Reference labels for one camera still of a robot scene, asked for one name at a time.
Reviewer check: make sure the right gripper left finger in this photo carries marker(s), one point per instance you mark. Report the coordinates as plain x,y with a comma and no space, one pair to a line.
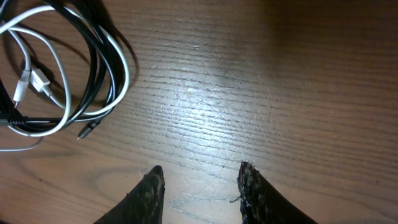
143,204

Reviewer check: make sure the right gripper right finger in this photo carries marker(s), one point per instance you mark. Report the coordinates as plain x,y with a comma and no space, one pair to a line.
261,203

